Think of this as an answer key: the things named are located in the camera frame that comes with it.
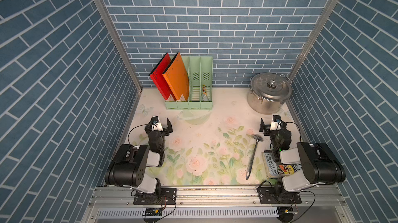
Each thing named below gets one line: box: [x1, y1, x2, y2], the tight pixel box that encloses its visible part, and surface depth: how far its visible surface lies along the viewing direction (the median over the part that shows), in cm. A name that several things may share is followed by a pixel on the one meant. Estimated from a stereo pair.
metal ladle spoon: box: [245, 133, 264, 180], surface depth 88 cm
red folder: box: [148, 52, 176, 102], surface depth 93 cm
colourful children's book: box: [262, 149, 303, 179], surface depth 80 cm
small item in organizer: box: [202, 84, 210, 102], surface depth 117 cm
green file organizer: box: [164, 55, 213, 110], surface depth 110 cm
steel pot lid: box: [250, 72, 293, 103], surface depth 101 cm
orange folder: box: [162, 51, 190, 102], surface depth 98 cm
